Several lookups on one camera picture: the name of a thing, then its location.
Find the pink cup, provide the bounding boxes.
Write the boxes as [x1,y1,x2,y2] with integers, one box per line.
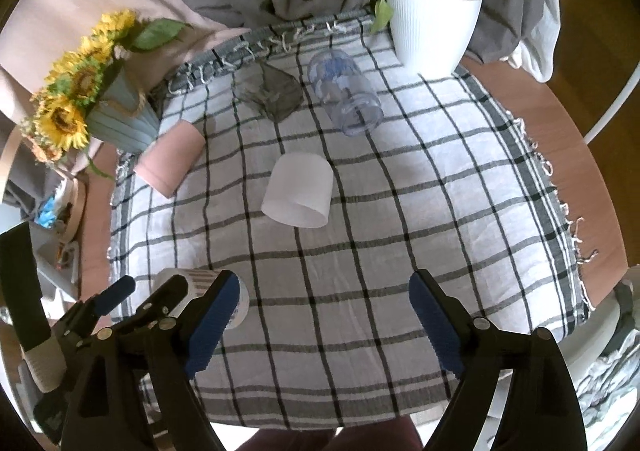
[133,121,204,199]

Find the sunflowers in blue-grey pot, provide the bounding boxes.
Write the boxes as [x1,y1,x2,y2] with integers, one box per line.
[22,8,193,182]

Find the white cloth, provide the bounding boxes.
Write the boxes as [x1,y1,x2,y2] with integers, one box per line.
[509,6,564,84]

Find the green plant in white pot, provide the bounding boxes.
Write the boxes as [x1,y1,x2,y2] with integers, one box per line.
[369,0,526,78]

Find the blue crumpled item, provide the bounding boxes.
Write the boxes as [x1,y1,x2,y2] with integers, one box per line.
[34,198,63,232]

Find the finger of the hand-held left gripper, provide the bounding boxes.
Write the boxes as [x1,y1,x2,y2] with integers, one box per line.
[50,275,137,338]
[120,275,190,330]

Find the wooden hoop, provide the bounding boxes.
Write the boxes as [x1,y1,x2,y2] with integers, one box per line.
[50,176,89,243]

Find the grey crumpled cloth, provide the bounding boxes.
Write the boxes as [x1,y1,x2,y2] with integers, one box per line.
[575,331,637,432]

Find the white metal tube frame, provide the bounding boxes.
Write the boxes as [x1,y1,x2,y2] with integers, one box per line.
[581,65,640,145]

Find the dark smoked glass cup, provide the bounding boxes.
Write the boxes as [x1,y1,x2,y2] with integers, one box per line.
[236,62,305,122]

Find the white striped cup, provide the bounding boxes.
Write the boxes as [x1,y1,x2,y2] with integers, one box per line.
[152,268,251,330]

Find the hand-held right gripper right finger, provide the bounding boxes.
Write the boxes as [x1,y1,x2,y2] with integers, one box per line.
[408,269,589,451]

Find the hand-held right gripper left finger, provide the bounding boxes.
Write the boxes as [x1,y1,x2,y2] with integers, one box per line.
[60,270,242,451]

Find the frosted white cup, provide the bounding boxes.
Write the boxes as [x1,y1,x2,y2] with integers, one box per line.
[261,152,334,230]

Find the black and white checked tablecloth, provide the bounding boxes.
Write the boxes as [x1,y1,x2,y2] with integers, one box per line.
[106,18,601,430]

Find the clear blue plastic cup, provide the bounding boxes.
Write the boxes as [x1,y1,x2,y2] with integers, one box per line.
[307,51,385,138]

